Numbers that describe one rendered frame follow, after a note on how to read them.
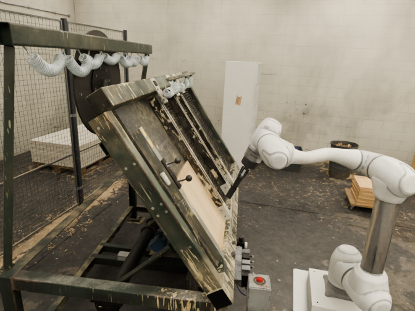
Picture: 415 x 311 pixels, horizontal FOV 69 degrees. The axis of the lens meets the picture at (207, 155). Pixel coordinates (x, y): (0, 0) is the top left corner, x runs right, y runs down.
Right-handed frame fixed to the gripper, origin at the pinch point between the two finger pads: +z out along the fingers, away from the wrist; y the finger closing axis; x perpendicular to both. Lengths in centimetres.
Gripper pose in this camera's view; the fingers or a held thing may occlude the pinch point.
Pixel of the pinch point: (231, 191)
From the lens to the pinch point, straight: 152.6
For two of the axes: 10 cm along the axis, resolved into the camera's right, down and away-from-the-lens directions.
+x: 8.5, 5.1, -1.0
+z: -4.4, 8.1, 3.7
